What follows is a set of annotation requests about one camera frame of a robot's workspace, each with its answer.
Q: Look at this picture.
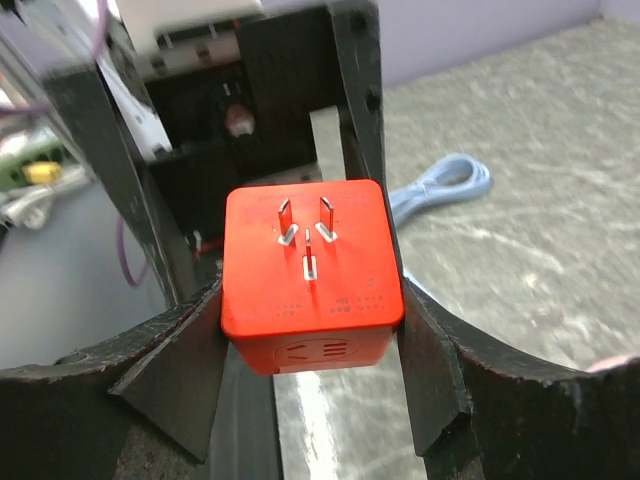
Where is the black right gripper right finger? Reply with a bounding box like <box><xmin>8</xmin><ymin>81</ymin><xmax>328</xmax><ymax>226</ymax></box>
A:
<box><xmin>398</xmin><ymin>281</ymin><xmax>639</xmax><ymax>479</ymax></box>

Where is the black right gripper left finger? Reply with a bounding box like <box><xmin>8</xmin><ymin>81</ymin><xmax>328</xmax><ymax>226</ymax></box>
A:
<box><xmin>1</xmin><ymin>283</ymin><xmax>227</xmax><ymax>479</ymax></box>

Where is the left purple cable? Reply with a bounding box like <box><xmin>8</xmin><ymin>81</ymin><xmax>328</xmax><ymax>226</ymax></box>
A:
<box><xmin>0</xmin><ymin>0</ymin><xmax>151</xmax><ymax>287</ymax></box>

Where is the blue power strip cable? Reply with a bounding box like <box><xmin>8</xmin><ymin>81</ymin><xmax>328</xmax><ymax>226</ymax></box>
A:
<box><xmin>387</xmin><ymin>153</ymin><xmax>494</xmax><ymax>227</ymax></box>

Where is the red cube socket adapter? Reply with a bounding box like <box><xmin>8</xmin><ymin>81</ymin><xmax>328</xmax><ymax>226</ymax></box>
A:
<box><xmin>221</xmin><ymin>179</ymin><xmax>405</xmax><ymax>376</ymax></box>

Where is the green yellow connector block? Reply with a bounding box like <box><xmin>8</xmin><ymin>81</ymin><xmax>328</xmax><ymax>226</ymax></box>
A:
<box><xmin>1</xmin><ymin>140</ymin><xmax>69</xmax><ymax>192</ymax></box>

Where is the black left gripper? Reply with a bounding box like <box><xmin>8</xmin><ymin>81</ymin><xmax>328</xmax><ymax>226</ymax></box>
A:
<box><xmin>41</xmin><ymin>1</ymin><xmax>386</xmax><ymax>303</ymax></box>

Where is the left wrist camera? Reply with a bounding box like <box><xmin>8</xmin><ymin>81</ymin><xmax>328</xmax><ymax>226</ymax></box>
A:
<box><xmin>117</xmin><ymin>1</ymin><xmax>264</xmax><ymax>77</ymax></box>

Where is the black base beam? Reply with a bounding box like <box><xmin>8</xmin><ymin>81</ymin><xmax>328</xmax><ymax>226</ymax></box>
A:
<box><xmin>196</xmin><ymin>347</ymin><xmax>284</xmax><ymax>480</ymax></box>

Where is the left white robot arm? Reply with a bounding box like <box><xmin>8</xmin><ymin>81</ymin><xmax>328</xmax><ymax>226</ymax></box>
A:
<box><xmin>1</xmin><ymin>1</ymin><xmax>385</xmax><ymax>305</ymax></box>

